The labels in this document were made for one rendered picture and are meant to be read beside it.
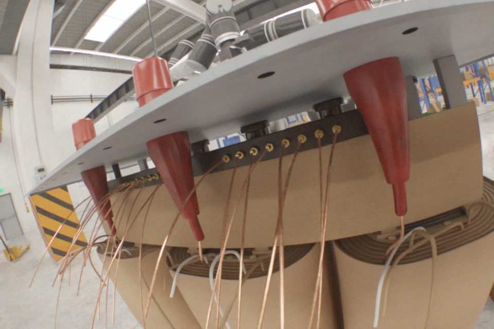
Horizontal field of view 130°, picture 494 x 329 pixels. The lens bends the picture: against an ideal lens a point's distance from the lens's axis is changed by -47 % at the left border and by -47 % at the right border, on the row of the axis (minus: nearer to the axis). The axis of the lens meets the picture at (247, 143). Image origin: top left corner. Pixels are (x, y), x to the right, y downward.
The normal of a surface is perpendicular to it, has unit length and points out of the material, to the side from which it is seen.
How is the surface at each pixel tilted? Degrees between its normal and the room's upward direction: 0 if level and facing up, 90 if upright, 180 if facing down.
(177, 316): 90
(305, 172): 90
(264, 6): 90
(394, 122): 99
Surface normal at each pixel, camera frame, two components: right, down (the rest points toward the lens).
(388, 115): -0.46, 0.32
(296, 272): 0.39, -0.09
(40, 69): 0.88, -0.25
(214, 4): 0.14, -0.01
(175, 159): 0.45, 0.16
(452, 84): -0.39, 0.14
